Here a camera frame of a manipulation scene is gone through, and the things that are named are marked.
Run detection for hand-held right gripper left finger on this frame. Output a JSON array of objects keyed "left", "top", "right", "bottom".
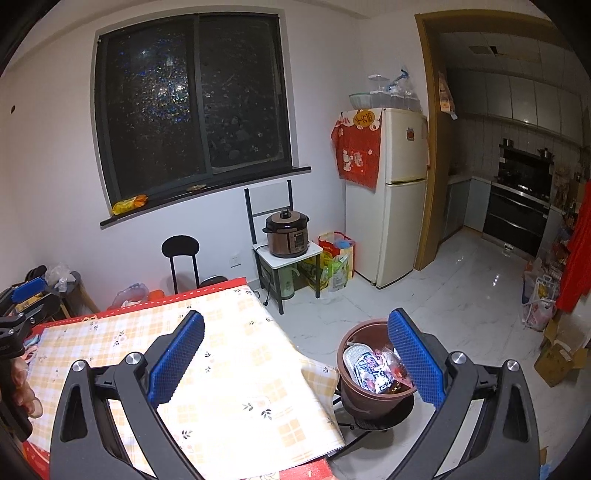
[{"left": 50, "top": 310, "right": 206, "bottom": 480}]

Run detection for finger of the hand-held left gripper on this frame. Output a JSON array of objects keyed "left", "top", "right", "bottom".
[
  {"left": 0, "top": 316, "right": 33, "bottom": 344},
  {"left": 0, "top": 276, "right": 63, "bottom": 321}
]

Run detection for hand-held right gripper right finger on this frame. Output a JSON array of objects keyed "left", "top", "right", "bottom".
[{"left": 387, "top": 308, "right": 542, "bottom": 480}]

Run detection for red plastic packet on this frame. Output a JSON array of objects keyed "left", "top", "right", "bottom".
[{"left": 383, "top": 353, "right": 413, "bottom": 385}]

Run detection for white label plastic packet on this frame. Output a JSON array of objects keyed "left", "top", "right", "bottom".
[{"left": 358, "top": 353, "right": 393, "bottom": 393}]

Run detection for brown plastic trash bin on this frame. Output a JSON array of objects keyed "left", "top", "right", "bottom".
[{"left": 336, "top": 319, "right": 419, "bottom": 418}]

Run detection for person's left hand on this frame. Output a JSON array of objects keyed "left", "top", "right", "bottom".
[{"left": 10, "top": 355, "right": 44, "bottom": 418}]

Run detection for crumpled clear plastic bag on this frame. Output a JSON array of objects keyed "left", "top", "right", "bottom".
[{"left": 45, "top": 263, "right": 77, "bottom": 287}]

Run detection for black bucket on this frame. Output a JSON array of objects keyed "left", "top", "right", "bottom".
[{"left": 55, "top": 272, "right": 83, "bottom": 296}]

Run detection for yellow checked tablecloth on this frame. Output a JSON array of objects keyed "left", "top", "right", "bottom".
[{"left": 18, "top": 277, "right": 347, "bottom": 480}]

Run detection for clear bag pink print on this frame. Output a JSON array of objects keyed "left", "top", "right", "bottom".
[{"left": 113, "top": 282, "right": 151, "bottom": 308}]

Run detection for black round stool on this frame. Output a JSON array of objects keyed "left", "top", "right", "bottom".
[{"left": 330, "top": 392, "right": 416, "bottom": 455}]

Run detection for black round back chair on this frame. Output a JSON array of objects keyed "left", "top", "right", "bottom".
[{"left": 161, "top": 235, "right": 228, "bottom": 294}]

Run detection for colourful shopping bag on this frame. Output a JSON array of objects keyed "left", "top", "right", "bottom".
[{"left": 318, "top": 231, "right": 357, "bottom": 292}]

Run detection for yellow snack packet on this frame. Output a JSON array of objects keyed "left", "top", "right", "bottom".
[{"left": 112, "top": 195, "right": 149, "bottom": 215}]

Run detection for green kettle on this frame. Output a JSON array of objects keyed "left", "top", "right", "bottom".
[{"left": 277, "top": 268, "right": 296, "bottom": 301}]

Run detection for green yellow box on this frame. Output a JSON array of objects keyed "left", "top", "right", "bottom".
[{"left": 295, "top": 258, "right": 324, "bottom": 291}]

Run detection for cardboard box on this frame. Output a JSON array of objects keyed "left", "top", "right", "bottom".
[{"left": 533, "top": 318, "right": 591, "bottom": 388}]

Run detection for cream refrigerator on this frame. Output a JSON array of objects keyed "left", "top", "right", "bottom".
[{"left": 344, "top": 107, "right": 429, "bottom": 289}]

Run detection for grey base cabinet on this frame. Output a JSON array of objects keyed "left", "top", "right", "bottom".
[{"left": 443, "top": 178, "right": 490, "bottom": 243}]

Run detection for brown pressure cooker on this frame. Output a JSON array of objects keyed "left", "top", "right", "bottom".
[{"left": 263, "top": 209, "right": 310, "bottom": 258}]

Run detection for black built-in oven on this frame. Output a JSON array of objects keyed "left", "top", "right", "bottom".
[{"left": 482, "top": 182, "right": 551, "bottom": 258}]

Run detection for dark window sill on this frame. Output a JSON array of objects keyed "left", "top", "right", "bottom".
[{"left": 100, "top": 165, "right": 310, "bottom": 227}]

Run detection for red hanging cloth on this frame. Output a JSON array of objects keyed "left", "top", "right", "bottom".
[{"left": 554, "top": 182, "right": 591, "bottom": 315}]

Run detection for red printed cloth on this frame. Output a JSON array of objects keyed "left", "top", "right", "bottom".
[{"left": 331, "top": 108, "right": 385, "bottom": 190}]

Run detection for black range hood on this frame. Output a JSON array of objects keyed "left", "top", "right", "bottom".
[{"left": 499, "top": 138, "right": 555, "bottom": 197}]

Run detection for row of condiment bottles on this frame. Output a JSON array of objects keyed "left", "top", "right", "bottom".
[{"left": 551, "top": 164, "right": 587, "bottom": 213}]

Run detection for dark framed window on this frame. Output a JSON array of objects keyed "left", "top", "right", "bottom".
[{"left": 95, "top": 11, "right": 293, "bottom": 204}]

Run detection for hanging orange packet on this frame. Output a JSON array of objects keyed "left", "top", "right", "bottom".
[{"left": 438, "top": 71, "right": 458, "bottom": 121}]

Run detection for clear plastic bag blue clip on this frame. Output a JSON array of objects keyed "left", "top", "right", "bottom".
[{"left": 367, "top": 65, "right": 423, "bottom": 114}]

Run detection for white wire rack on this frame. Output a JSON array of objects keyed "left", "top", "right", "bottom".
[{"left": 522, "top": 258, "right": 561, "bottom": 332}]

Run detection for black frame side table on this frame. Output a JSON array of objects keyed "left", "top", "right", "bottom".
[{"left": 245, "top": 180, "right": 324, "bottom": 315}]

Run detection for wooden door frame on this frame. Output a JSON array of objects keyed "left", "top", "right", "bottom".
[{"left": 414, "top": 10, "right": 591, "bottom": 272}]

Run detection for grey wall cabinets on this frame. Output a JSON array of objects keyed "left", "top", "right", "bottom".
[{"left": 455, "top": 69, "right": 591, "bottom": 148}]

